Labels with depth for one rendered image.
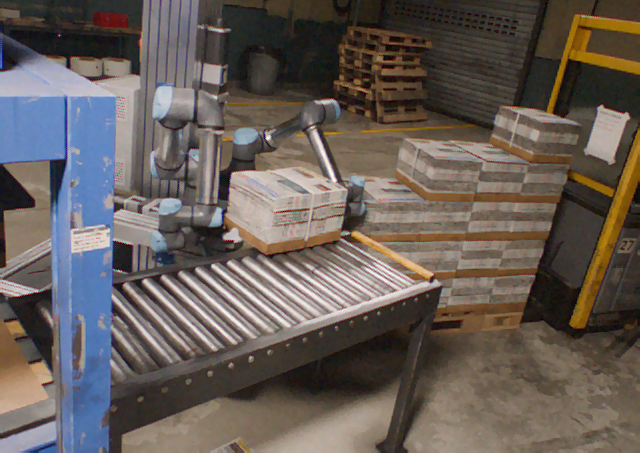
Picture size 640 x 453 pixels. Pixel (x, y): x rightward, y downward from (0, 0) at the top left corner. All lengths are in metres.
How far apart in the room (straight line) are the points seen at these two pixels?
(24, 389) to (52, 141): 0.75
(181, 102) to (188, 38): 0.56
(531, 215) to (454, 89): 7.52
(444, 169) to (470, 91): 7.69
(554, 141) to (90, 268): 2.76
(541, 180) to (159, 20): 2.13
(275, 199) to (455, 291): 1.60
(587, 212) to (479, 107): 6.77
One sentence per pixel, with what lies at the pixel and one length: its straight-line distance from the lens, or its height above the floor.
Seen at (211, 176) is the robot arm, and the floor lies 1.08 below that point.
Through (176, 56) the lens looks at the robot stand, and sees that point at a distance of 2.59.
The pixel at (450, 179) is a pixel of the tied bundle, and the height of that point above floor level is 0.95.
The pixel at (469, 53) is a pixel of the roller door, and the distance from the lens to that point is 10.74.
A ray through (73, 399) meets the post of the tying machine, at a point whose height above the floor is 1.01.
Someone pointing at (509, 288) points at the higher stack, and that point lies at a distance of 3.63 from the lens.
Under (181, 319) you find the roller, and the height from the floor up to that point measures 0.79.
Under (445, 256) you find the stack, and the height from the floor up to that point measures 0.52.
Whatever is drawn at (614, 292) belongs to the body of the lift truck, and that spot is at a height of 0.31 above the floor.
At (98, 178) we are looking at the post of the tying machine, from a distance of 0.96.
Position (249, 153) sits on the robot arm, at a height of 0.95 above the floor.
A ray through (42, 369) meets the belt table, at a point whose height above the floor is 0.80.
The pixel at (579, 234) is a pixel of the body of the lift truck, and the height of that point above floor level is 0.57.
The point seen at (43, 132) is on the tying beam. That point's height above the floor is 1.49.
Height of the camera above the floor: 1.74
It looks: 21 degrees down
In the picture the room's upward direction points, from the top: 9 degrees clockwise
